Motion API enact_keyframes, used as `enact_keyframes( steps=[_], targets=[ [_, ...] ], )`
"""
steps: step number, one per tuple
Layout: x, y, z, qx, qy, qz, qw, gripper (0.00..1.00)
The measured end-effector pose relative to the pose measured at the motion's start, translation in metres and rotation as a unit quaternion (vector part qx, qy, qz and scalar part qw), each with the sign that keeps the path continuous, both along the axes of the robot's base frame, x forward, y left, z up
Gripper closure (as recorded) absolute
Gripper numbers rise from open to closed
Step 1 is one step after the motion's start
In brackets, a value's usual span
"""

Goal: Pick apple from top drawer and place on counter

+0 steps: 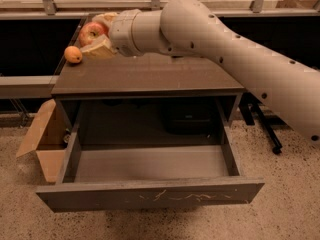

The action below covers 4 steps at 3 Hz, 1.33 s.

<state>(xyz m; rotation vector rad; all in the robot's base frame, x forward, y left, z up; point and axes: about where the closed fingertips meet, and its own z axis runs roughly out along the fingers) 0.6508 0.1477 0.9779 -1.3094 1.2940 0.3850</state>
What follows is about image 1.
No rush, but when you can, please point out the orange fruit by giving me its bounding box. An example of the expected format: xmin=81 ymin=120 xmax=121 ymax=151
xmin=64 ymin=46 xmax=82 ymax=64

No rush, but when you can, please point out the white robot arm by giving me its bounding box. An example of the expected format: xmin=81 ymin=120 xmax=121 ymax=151
xmin=81 ymin=0 xmax=320 ymax=146

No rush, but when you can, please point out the grey open drawer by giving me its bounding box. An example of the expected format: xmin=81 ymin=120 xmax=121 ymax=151
xmin=35 ymin=98 xmax=266 ymax=214

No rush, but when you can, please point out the red apple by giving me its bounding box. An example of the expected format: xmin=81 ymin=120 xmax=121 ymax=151
xmin=78 ymin=22 xmax=109 ymax=47

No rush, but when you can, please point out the grey cabinet counter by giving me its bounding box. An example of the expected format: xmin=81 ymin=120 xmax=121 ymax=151
xmin=52 ymin=53 xmax=245 ymax=119

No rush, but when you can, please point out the cardboard box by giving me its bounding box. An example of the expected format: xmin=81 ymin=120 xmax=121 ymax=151
xmin=16 ymin=99 xmax=67 ymax=183

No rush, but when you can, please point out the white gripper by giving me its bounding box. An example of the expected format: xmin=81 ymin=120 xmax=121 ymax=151
xmin=80 ymin=9 xmax=167 ymax=59

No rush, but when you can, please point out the black wheeled stand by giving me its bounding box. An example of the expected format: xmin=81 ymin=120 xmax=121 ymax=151
xmin=238 ymin=93 xmax=282 ymax=155

